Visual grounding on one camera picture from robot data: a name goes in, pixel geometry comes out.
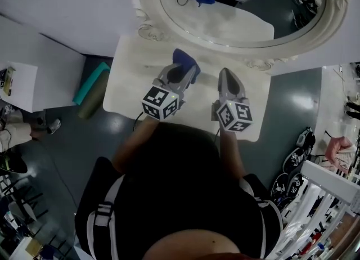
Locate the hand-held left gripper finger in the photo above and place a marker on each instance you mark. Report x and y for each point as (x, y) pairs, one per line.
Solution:
(161, 77)
(189, 80)

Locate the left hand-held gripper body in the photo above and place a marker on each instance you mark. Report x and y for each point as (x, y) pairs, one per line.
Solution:
(159, 102)

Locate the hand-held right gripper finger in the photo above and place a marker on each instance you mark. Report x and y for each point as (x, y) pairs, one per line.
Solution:
(241, 95)
(222, 90)

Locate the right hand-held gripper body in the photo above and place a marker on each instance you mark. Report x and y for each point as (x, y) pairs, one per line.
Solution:
(239, 115)

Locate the blue cloth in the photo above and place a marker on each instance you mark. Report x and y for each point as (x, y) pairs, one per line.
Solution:
(184, 57)

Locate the ornate white oval mirror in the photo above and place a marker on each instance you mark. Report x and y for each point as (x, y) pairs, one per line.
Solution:
(336, 14)

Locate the person's right forearm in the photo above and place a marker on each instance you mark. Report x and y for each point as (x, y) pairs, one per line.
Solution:
(230, 154)

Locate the person's left forearm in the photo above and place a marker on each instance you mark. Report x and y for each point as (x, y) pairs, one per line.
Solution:
(132, 146)

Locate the white table top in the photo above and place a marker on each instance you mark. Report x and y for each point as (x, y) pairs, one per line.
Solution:
(135, 84)

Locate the olive green foam roll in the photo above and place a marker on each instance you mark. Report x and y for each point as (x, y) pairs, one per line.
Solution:
(91, 104)

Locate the teal foam roll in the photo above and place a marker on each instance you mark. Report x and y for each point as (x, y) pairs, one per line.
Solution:
(90, 84)

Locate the heap of black devices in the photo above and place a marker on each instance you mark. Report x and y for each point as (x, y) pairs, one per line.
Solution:
(292, 163)

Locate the person's black shirt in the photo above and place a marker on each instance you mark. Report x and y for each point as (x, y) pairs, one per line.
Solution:
(174, 183)

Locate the white slatted rack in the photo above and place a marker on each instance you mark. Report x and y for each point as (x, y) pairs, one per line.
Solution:
(323, 171)

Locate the pink upholstered chair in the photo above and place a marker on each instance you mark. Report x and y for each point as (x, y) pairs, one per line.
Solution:
(336, 146)

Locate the small white desk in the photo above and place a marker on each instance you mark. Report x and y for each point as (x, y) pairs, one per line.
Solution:
(25, 90)

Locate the person's face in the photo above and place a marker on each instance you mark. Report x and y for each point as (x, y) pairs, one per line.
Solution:
(194, 246)

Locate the yellow-green packet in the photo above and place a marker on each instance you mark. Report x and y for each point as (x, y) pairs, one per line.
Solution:
(9, 81)

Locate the black bag with green stripe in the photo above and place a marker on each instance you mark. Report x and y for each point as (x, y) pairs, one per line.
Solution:
(12, 164)

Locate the black metal chair frame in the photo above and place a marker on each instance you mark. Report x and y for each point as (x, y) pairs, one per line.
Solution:
(22, 199)

